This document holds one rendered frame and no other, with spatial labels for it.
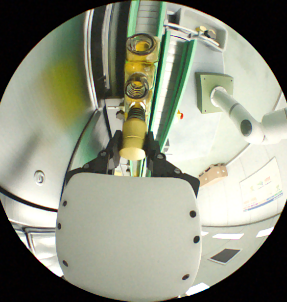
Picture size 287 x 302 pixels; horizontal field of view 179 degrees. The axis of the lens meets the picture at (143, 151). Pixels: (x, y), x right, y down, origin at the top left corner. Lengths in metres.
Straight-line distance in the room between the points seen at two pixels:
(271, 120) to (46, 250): 0.55
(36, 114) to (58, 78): 0.07
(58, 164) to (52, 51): 0.19
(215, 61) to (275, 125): 0.42
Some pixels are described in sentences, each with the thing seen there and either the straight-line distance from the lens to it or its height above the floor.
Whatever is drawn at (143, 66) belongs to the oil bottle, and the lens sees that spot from 0.17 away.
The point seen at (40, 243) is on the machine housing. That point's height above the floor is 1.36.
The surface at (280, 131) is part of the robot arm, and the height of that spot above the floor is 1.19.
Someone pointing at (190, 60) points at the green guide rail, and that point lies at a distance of 0.31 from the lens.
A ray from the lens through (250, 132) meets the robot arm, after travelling 0.38.
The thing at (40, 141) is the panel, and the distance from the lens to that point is 0.16.
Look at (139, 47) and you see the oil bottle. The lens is 0.19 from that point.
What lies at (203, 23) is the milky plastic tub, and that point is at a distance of 0.62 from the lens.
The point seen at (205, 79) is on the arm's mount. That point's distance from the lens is 0.53.
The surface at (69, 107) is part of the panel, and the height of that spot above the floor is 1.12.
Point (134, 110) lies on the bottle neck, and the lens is 0.15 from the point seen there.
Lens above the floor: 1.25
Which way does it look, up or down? 34 degrees down
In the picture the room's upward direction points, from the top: 179 degrees counter-clockwise
